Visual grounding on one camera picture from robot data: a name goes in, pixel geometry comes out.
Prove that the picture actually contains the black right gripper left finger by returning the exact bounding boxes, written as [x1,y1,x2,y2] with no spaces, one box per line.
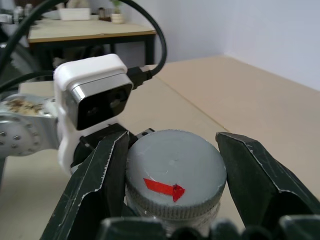
[39,130,130,240]

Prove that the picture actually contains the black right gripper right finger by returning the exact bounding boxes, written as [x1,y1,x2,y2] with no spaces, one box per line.
[215,131,320,231]

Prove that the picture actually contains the clear plastic jar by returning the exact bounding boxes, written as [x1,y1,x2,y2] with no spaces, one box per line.
[124,192,221,237]

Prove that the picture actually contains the grey lid with red arrow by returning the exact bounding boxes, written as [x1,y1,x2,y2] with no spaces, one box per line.
[124,128,228,219]

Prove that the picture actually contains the white rectangular box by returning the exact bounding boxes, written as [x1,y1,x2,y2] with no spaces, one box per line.
[57,7,92,22]

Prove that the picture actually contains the wooden table with black legs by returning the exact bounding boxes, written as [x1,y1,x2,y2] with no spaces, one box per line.
[27,17,157,76]

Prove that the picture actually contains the small potted plant white pot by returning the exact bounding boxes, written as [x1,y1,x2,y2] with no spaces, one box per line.
[109,0,125,25]

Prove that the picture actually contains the small dark brown holder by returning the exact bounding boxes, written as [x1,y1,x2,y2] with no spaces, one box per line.
[97,7,112,22]

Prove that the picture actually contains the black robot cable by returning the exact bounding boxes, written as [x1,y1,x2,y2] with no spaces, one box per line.
[0,0,168,92]

